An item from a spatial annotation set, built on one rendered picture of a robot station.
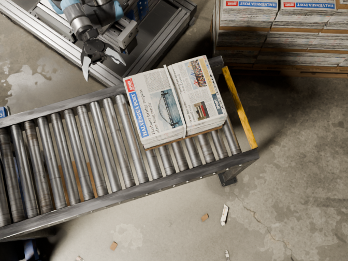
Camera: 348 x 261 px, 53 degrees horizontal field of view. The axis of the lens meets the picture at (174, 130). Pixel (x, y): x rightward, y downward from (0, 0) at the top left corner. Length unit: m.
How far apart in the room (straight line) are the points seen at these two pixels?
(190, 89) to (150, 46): 1.06
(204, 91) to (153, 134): 0.28
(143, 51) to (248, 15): 0.81
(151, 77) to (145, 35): 1.07
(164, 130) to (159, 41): 1.17
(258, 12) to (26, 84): 1.73
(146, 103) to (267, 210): 1.33
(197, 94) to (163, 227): 1.18
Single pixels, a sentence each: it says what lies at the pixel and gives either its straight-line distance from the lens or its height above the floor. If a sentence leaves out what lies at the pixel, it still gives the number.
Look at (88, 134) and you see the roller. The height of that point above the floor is 0.80.
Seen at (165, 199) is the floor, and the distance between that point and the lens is 2.40.
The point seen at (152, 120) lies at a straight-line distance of 1.43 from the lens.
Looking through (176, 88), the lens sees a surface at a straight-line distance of 1.47.
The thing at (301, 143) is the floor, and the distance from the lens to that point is 2.61.
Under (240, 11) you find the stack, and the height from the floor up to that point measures 0.79.
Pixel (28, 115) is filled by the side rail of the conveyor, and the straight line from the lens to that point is 1.81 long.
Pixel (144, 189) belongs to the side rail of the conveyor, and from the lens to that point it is 1.61.
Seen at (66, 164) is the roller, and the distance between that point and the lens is 1.69.
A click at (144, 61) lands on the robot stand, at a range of 2.42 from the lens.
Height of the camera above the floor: 2.39
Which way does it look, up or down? 75 degrees down
